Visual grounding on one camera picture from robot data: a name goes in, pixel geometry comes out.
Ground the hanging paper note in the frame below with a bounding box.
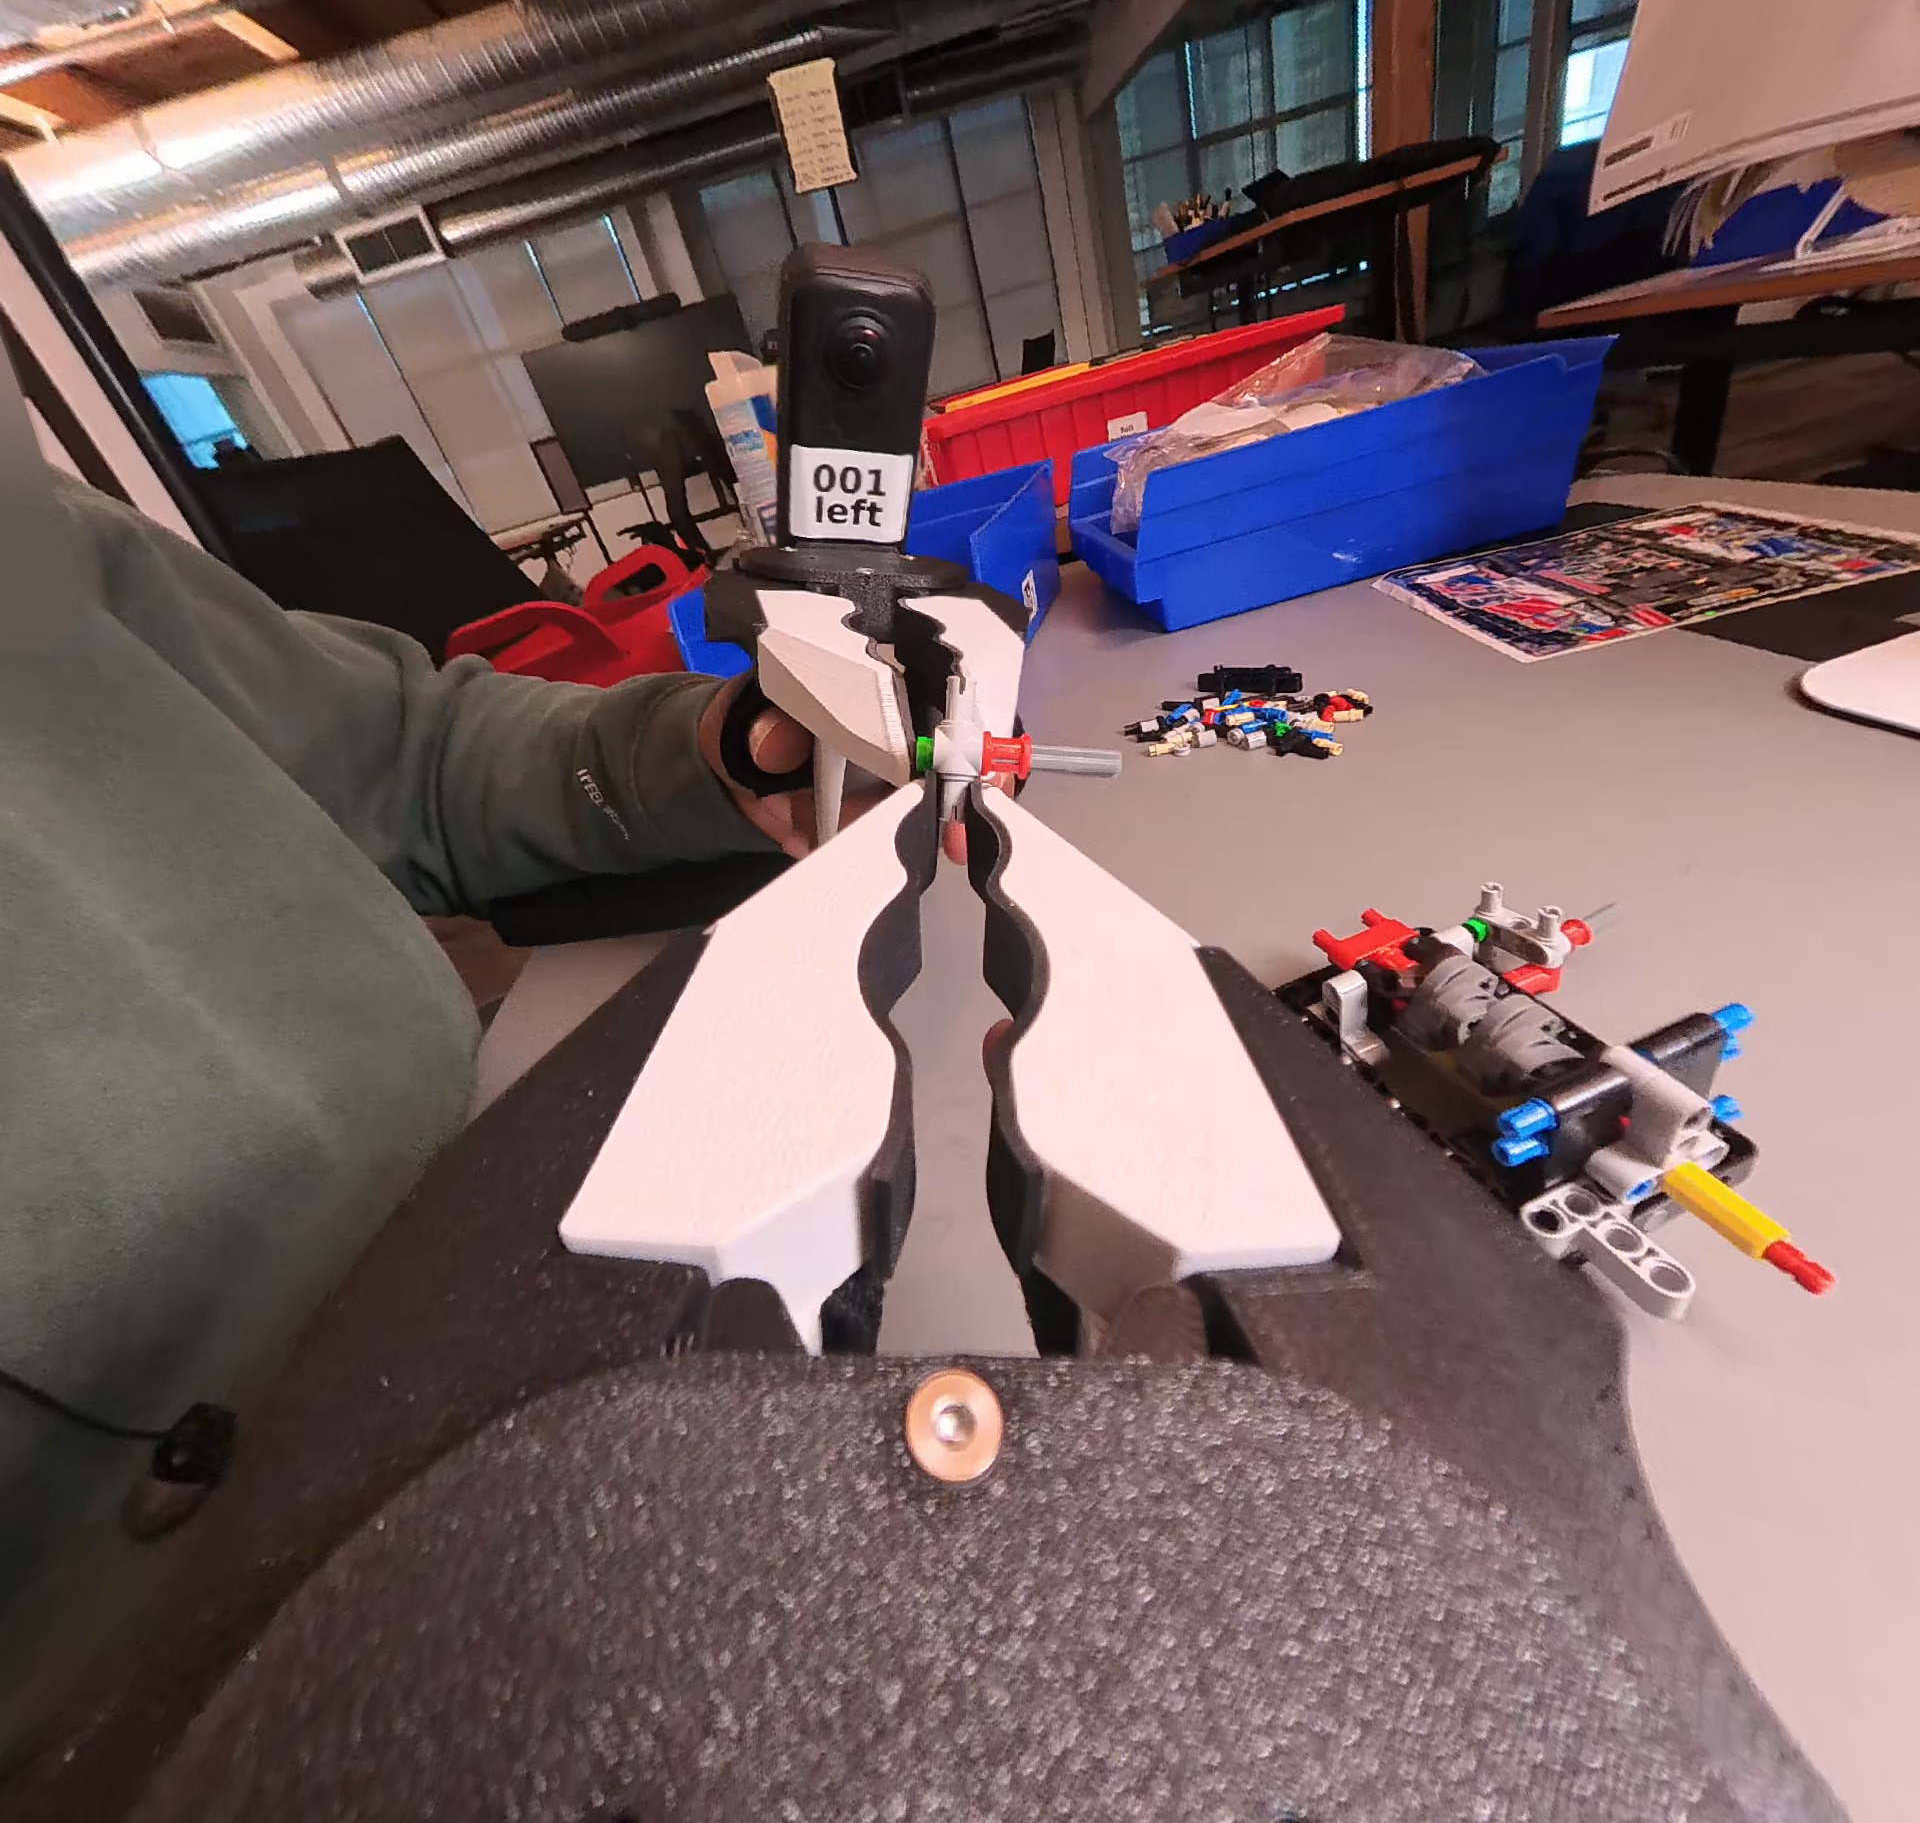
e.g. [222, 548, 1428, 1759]
[764, 56, 859, 195]

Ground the lego box with car print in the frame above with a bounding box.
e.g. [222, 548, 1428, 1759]
[1373, 503, 1920, 665]

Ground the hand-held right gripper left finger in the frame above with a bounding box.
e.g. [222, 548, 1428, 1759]
[557, 781, 950, 1351]

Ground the red storage bin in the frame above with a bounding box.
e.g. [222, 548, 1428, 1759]
[922, 305, 1347, 505]

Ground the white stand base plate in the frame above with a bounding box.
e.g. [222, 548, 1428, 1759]
[1801, 632, 1920, 738]

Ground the stack of white papers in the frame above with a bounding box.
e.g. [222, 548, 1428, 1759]
[1587, 0, 1920, 272]

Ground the black board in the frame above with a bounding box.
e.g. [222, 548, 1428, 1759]
[194, 434, 549, 632]

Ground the black clip-on microphone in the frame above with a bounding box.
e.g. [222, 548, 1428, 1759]
[122, 1404, 239, 1541]

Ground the silver ventilation duct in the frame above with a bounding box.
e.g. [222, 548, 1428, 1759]
[0, 0, 1112, 286]

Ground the large blue storage bin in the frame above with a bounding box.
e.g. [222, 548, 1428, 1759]
[1068, 335, 1619, 635]

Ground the person's green sweatshirt torso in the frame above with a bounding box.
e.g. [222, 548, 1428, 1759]
[0, 464, 482, 1601]

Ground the black microphone cable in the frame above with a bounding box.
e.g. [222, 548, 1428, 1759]
[0, 1371, 167, 1442]

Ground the black standing desk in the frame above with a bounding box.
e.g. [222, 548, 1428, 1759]
[1147, 134, 1506, 347]

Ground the wooden pillar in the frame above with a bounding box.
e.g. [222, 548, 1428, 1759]
[1371, 0, 1442, 340]

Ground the black lego chassis assembly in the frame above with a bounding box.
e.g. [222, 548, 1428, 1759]
[1276, 880, 1839, 1322]

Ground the pile of small lego pieces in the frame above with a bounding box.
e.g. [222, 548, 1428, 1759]
[1123, 665, 1375, 763]

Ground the person's left hand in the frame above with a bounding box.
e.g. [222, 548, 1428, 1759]
[706, 670, 969, 865]

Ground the white blue labelled bottle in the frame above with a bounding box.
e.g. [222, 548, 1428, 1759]
[706, 347, 785, 541]

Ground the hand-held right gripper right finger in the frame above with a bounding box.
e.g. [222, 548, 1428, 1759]
[959, 784, 1343, 1355]

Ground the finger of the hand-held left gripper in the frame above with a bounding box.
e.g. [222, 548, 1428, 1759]
[914, 594, 1036, 801]
[755, 588, 919, 790]

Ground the small blue storage bin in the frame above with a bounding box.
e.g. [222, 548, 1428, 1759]
[666, 461, 1066, 677]

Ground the person's left forearm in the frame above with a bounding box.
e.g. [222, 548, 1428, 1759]
[277, 603, 783, 922]

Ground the red plastic canister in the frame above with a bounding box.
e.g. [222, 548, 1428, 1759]
[445, 543, 714, 689]

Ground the wooden top desk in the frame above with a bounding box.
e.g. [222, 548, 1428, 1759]
[1537, 254, 1920, 481]

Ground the black screen on stand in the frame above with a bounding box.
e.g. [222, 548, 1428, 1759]
[520, 294, 758, 492]

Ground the plastic bag of parts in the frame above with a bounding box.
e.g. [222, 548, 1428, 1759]
[1108, 332, 1488, 536]

